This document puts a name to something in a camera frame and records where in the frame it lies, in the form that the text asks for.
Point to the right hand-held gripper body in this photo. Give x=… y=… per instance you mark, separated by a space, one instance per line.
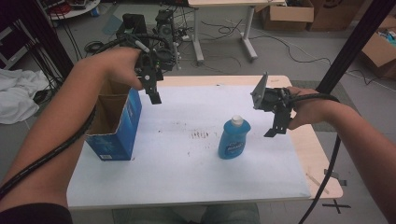
x=271 y=98

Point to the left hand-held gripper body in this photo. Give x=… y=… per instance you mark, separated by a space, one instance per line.
x=149 y=73

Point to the blue bottle with white cap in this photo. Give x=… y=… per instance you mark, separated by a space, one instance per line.
x=233 y=140

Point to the person's right hand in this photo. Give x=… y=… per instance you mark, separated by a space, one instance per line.
x=306 y=107

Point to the person's left hand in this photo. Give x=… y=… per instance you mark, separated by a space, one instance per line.
x=121 y=67

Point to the black box device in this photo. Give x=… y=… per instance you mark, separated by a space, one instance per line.
x=134 y=23

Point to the grey electronic equipment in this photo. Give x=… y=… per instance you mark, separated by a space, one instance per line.
x=166 y=23

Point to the thin wooden stick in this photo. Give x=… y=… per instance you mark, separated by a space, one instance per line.
x=317 y=183

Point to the white table mat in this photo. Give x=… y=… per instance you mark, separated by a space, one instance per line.
x=186 y=174

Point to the open cardboard box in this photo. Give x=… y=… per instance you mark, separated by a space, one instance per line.
x=288 y=17

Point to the round white table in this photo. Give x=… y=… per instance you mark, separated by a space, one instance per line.
x=74 y=9

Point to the white-legged desk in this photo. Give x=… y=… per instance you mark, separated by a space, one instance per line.
x=224 y=3

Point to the large cardboard box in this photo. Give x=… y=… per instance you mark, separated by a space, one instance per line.
x=334 y=14

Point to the cardboard box with blue contents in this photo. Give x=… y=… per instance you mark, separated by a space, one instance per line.
x=381 y=49

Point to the white crumpled cloth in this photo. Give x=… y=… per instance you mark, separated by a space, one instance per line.
x=17 y=95

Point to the person's dark shirt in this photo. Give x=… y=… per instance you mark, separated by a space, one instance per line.
x=34 y=214

